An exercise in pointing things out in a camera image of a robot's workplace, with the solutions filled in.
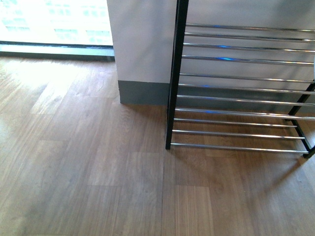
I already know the black metal shoe rack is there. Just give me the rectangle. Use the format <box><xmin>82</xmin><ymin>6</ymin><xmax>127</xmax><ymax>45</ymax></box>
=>
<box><xmin>165</xmin><ymin>0</ymin><xmax>315</xmax><ymax>158</ymax></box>

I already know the dark window frame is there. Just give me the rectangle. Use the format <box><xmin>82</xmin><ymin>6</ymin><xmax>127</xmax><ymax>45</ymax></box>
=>
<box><xmin>0</xmin><ymin>41</ymin><xmax>115</xmax><ymax>61</ymax></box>

